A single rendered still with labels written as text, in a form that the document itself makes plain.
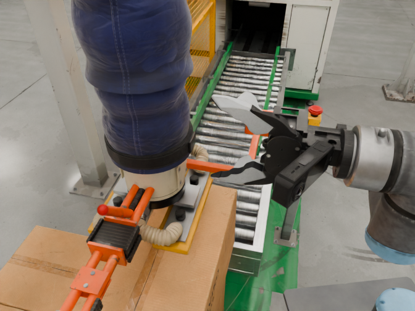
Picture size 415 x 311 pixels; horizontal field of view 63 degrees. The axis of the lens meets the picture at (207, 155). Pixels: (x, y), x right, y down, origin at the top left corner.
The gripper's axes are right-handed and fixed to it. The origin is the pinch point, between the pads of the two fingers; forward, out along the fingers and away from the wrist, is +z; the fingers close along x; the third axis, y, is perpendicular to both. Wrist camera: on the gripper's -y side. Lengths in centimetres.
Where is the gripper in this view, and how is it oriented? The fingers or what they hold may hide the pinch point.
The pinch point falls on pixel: (208, 142)
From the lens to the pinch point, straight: 50.9
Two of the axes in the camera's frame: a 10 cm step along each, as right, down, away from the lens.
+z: -9.7, -1.6, 1.9
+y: 2.4, -6.2, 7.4
